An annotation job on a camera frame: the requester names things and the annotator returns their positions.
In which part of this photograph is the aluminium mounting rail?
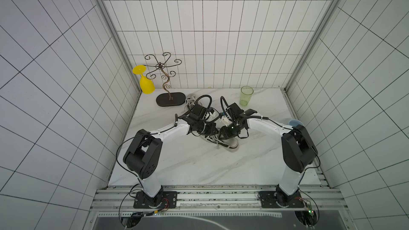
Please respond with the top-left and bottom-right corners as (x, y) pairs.
(91, 185), (347, 213)

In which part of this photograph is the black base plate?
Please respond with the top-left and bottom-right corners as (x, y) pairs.
(257, 191), (305, 209)
(133, 191), (178, 209)

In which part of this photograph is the blue mug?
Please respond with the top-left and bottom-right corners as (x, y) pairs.
(289, 119), (304, 127)

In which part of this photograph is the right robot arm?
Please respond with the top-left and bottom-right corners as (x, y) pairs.
(217, 103), (317, 208)

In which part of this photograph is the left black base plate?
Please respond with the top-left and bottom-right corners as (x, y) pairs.
(133, 191), (178, 209)

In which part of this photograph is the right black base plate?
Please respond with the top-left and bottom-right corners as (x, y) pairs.
(257, 191), (305, 209)

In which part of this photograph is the green transparent cup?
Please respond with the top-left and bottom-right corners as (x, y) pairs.
(239, 86), (254, 106)

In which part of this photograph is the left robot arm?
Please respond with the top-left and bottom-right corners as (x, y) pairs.
(123, 103), (216, 208)

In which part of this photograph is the yellow plastic wine glass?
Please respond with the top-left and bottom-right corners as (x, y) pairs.
(133, 65), (155, 94)

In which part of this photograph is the black metal cup rack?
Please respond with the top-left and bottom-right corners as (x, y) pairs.
(144, 52), (186, 107)

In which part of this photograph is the black white sneaker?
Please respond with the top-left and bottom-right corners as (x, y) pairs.
(202, 134), (239, 151)
(185, 94), (197, 110)

